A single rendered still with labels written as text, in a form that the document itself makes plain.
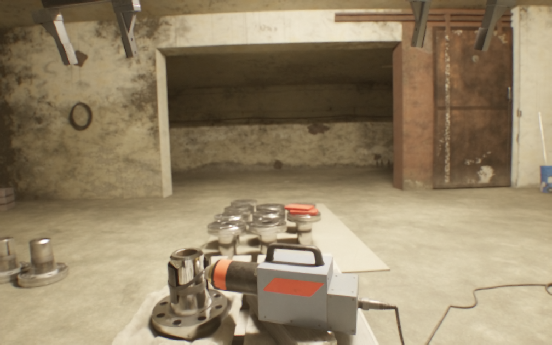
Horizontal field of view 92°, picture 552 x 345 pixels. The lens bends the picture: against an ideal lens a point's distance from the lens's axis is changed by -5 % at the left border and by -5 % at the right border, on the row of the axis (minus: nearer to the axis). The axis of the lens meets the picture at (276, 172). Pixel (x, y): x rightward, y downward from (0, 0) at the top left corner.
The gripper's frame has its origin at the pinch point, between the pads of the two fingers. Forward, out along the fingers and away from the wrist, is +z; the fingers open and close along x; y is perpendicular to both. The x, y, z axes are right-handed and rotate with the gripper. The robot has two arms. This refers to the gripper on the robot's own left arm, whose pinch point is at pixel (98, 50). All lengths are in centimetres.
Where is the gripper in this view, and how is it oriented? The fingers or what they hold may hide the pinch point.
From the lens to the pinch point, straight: 69.6
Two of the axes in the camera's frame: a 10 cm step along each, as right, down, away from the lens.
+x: -10.0, 0.7, 0.2
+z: 0.7, 8.7, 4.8
